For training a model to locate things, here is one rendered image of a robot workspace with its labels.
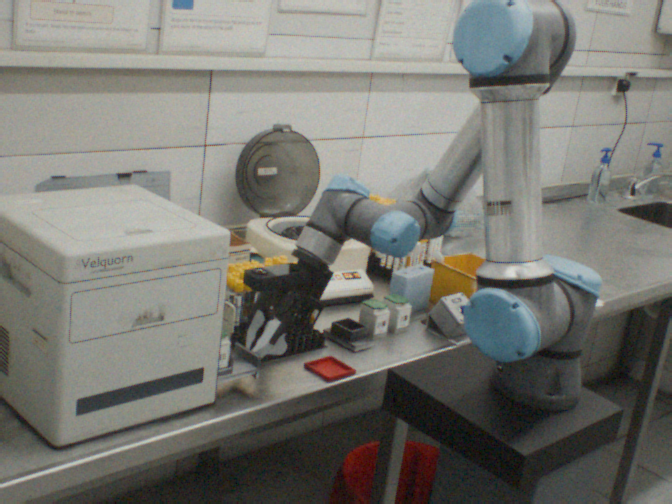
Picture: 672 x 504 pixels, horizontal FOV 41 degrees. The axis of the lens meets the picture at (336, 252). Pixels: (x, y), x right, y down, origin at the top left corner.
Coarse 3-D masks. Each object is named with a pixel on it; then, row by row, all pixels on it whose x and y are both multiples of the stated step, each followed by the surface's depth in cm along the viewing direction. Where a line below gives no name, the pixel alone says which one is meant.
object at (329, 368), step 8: (320, 360) 168; (328, 360) 169; (336, 360) 169; (312, 368) 164; (320, 368) 166; (328, 368) 166; (336, 368) 167; (344, 368) 167; (352, 368) 166; (320, 376) 163; (328, 376) 162; (336, 376) 163; (344, 376) 164
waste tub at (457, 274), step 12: (432, 264) 205; (444, 264) 202; (456, 264) 210; (468, 264) 213; (480, 264) 211; (444, 276) 202; (456, 276) 200; (468, 276) 197; (432, 288) 205; (444, 288) 203; (456, 288) 200; (468, 288) 197; (432, 300) 206
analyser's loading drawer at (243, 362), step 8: (240, 344) 157; (240, 352) 157; (248, 352) 155; (232, 360) 150; (240, 360) 156; (248, 360) 155; (256, 360) 154; (232, 368) 150; (240, 368) 153; (248, 368) 153; (256, 368) 154; (224, 376) 149; (232, 376) 150; (240, 376) 152; (256, 376) 154
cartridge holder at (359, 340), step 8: (344, 320) 181; (352, 320) 181; (328, 328) 181; (336, 328) 178; (344, 328) 176; (352, 328) 181; (360, 328) 177; (328, 336) 179; (336, 336) 178; (344, 336) 177; (352, 336) 176; (360, 336) 178; (344, 344) 177; (352, 344) 175; (360, 344) 175; (368, 344) 177
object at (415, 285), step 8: (392, 272) 192; (400, 272) 193; (408, 272) 193; (416, 272) 194; (424, 272) 195; (432, 272) 197; (392, 280) 193; (400, 280) 191; (408, 280) 190; (416, 280) 193; (424, 280) 195; (392, 288) 193; (400, 288) 191; (408, 288) 191; (416, 288) 194; (424, 288) 196; (408, 296) 192; (416, 296) 195; (424, 296) 198; (416, 304) 196; (424, 304) 199; (416, 312) 197; (424, 312) 197
